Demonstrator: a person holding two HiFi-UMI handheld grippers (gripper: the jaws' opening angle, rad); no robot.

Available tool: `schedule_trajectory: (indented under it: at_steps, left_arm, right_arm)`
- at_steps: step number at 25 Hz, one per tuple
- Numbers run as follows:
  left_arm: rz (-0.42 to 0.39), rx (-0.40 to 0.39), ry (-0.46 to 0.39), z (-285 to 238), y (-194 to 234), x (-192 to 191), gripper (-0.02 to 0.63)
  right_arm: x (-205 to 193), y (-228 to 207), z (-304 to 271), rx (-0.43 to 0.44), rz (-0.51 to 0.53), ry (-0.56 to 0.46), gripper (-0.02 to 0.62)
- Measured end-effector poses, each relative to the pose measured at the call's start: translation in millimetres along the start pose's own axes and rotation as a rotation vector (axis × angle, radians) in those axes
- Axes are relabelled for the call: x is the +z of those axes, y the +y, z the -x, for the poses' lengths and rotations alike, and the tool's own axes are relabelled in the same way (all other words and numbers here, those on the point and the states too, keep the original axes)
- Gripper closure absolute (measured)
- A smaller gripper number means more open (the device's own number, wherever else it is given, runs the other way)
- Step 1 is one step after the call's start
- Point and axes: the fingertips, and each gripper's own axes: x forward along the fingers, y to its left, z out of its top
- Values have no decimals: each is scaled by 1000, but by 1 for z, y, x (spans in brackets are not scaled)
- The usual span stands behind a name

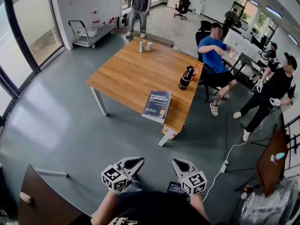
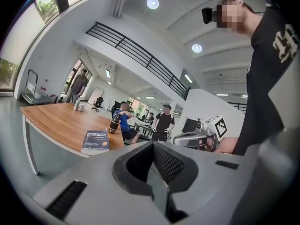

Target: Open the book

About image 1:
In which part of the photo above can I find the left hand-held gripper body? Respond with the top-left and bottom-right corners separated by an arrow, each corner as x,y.
101,157 -> 145,192

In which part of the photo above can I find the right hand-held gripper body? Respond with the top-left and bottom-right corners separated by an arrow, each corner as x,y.
172,158 -> 208,196

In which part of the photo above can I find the dark blue book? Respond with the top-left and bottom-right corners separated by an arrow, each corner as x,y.
141,90 -> 172,124

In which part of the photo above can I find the person's right forearm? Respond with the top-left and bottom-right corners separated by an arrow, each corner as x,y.
188,193 -> 210,223

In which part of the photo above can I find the person's left forearm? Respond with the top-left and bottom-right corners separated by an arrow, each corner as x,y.
90,190 -> 123,225

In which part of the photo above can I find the black smartphone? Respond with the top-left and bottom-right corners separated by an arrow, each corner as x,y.
166,181 -> 186,195

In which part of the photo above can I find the person's black shirt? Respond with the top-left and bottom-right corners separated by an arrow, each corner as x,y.
110,190 -> 211,225

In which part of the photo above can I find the colourful box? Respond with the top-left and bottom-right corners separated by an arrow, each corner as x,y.
161,125 -> 179,141

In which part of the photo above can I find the dark brown desk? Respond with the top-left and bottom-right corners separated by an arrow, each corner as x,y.
18,164 -> 92,225

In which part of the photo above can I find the dark brown board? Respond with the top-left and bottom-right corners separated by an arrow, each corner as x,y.
255,125 -> 290,198

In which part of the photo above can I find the clear plastic sheet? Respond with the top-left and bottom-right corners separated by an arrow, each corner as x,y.
231,176 -> 300,225

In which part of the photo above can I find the beige desk knob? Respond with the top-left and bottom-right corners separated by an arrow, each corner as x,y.
19,191 -> 32,204

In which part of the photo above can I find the black insulated bottle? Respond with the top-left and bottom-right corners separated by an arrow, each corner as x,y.
178,65 -> 195,91

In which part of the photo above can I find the wooden table with white legs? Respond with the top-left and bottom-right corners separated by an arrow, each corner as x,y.
85,37 -> 204,147

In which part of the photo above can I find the grey platform trolley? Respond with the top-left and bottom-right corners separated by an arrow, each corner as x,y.
68,20 -> 117,49

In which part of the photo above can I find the white desk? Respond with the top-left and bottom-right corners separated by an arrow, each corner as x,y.
222,28 -> 261,63

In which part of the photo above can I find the white floor fan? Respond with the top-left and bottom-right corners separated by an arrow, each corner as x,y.
117,13 -> 130,30

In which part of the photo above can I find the clear water jug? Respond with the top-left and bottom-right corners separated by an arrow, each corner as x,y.
90,10 -> 102,29

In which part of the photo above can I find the white power strip with cable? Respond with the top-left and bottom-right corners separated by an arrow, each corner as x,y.
202,122 -> 263,203

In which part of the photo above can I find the black cable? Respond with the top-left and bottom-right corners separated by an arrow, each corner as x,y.
224,112 -> 247,155

